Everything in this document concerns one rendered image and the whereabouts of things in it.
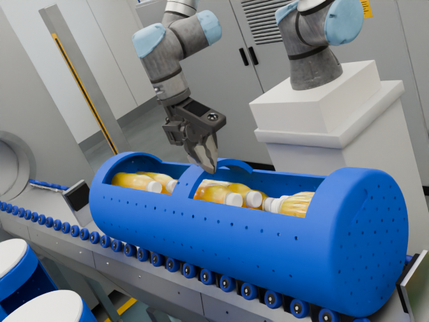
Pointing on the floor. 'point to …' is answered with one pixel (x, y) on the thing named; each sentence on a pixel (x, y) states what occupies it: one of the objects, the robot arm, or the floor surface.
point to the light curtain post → (84, 78)
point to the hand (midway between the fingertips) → (213, 168)
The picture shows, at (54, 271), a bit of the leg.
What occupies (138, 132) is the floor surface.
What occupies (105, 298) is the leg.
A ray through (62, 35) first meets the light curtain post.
